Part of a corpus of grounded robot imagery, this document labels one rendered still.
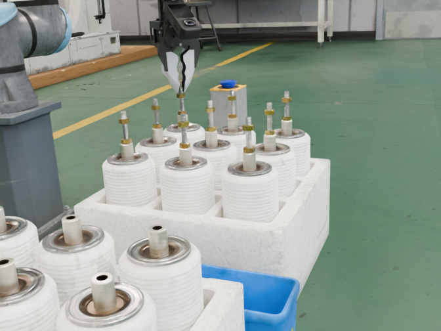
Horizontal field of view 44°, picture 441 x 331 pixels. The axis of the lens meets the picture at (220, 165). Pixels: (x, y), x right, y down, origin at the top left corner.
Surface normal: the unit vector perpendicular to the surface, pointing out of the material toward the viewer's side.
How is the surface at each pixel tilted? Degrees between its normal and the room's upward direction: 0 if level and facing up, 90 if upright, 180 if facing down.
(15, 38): 90
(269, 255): 90
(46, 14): 88
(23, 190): 90
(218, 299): 0
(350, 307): 0
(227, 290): 0
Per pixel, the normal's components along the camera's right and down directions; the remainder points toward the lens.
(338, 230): -0.04, -0.95
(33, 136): 0.95, 0.06
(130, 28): -0.32, 0.30
